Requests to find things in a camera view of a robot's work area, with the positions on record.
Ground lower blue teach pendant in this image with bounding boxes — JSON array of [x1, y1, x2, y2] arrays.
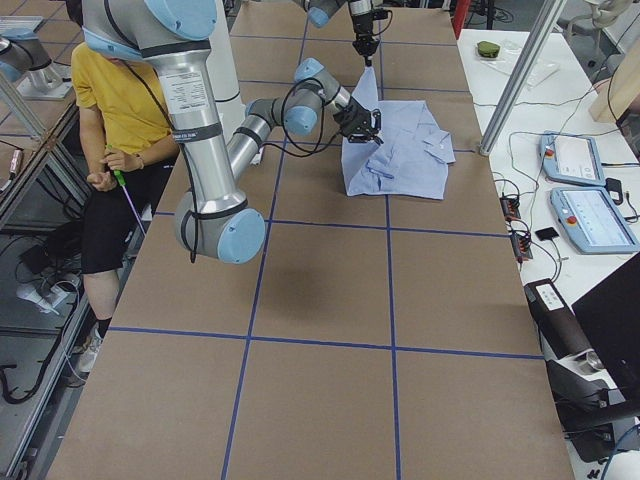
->
[[549, 187, 639, 254]]

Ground small black pad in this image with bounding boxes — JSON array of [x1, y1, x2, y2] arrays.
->
[[535, 227, 559, 241]]

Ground person in yellow shirt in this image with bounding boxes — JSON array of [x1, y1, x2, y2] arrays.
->
[[64, 0, 176, 374]]

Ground green cloth pouch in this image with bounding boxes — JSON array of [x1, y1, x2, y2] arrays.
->
[[476, 41, 501, 59]]

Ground light blue striped shirt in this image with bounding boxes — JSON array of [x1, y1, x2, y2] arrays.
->
[[341, 67, 455, 200]]

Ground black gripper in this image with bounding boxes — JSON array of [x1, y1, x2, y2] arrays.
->
[[333, 97, 384, 146], [351, 12, 380, 67]]

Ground black monitor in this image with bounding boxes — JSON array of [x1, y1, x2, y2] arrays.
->
[[572, 255, 640, 399]]

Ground aluminium frame post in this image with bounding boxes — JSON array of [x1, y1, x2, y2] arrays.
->
[[479, 0, 567, 156]]

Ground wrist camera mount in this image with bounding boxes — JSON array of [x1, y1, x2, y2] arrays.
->
[[372, 8, 393, 21]]

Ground blue teach pendant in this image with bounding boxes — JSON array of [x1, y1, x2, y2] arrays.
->
[[539, 131, 606, 187], [549, 187, 639, 254]]

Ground upper blue teach pendant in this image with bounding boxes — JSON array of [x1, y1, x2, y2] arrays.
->
[[539, 131, 606, 187]]

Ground brown paper table mat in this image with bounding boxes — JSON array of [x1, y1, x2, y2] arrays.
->
[[48, 9, 573, 479]]

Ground green handled tool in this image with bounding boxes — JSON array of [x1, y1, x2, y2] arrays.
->
[[110, 168, 150, 237]]

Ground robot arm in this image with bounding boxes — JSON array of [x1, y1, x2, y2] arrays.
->
[[82, 1, 382, 264], [294, 0, 390, 67]]

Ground black electronics box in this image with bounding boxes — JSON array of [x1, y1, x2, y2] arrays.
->
[[524, 279, 593, 359]]

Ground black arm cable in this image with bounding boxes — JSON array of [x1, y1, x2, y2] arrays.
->
[[124, 59, 346, 265]]

